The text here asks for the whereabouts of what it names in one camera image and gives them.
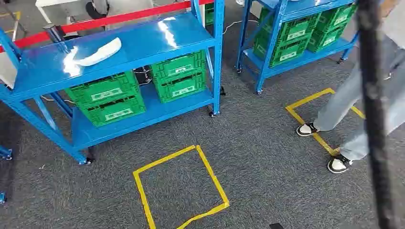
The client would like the green plastic crate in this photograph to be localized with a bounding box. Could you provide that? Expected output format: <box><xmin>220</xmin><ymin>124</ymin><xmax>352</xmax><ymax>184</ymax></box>
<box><xmin>149</xmin><ymin>50</ymin><xmax>207</xmax><ymax>79</ymax></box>
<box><xmin>257</xmin><ymin>8</ymin><xmax>321</xmax><ymax>43</ymax></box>
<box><xmin>252</xmin><ymin>31</ymin><xmax>312</xmax><ymax>69</ymax></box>
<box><xmin>77</xmin><ymin>93</ymin><xmax>147</xmax><ymax>128</ymax></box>
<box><xmin>306</xmin><ymin>25</ymin><xmax>347</xmax><ymax>53</ymax></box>
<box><xmin>64</xmin><ymin>71</ymin><xmax>141</xmax><ymax>105</ymax></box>
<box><xmin>204</xmin><ymin>2</ymin><xmax>216</xmax><ymax>27</ymax></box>
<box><xmin>153</xmin><ymin>70</ymin><xmax>208</xmax><ymax>104</ymax></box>
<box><xmin>315</xmin><ymin>3</ymin><xmax>358</xmax><ymax>32</ymax></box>

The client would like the yellow tape square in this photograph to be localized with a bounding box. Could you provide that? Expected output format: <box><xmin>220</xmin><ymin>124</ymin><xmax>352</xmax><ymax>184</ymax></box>
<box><xmin>133</xmin><ymin>145</ymin><xmax>230</xmax><ymax>229</ymax></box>
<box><xmin>285</xmin><ymin>88</ymin><xmax>366</xmax><ymax>156</ymax></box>

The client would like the large blue metal shelf rack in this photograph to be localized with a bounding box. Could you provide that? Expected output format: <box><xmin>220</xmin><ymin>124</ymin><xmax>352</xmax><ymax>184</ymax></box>
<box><xmin>0</xmin><ymin>0</ymin><xmax>226</xmax><ymax>166</ymax></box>

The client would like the small blue metal shelf rack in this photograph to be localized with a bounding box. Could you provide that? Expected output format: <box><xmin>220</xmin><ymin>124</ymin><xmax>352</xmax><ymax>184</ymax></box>
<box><xmin>235</xmin><ymin>0</ymin><xmax>360</xmax><ymax>95</ymax></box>

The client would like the red barrier belt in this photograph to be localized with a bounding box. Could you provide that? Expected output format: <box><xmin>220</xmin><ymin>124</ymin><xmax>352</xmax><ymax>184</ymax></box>
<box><xmin>0</xmin><ymin>0</ymin><xmax>216</xmax><ymax>54</ymax></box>

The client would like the seated person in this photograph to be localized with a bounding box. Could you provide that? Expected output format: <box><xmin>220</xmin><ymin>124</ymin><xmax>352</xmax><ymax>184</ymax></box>
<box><xmin>85</xmin><ymin>0</ymin><xmax>156</xmax><ymax>31</ymax></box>

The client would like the white table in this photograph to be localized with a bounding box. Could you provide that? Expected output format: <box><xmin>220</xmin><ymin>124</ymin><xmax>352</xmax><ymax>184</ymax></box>
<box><xmin>34</xmin><ymin>0</ymin><xmax>92</xmax><ymax>24</ymax></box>

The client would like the white floor cable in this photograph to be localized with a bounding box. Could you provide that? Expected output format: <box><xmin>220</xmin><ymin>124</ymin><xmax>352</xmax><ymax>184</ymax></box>
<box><xmin>221</xmin><ymin>19</ymin><xmax>258</xmax><ymax>35</ymax></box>

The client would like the chrome stanchion post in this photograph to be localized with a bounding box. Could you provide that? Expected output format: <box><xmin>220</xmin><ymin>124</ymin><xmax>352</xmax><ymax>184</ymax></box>
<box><xmin>43</xmin><ymin>23</ymin><xmax>65</xmax><ymax>44</ymax></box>

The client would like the black blurred cable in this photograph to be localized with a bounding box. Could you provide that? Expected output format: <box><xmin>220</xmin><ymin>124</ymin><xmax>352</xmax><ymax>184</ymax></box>
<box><xmin>356</xmin><ymin>0</ymin><xmax>398</xmax><ymax>229</ymax></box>

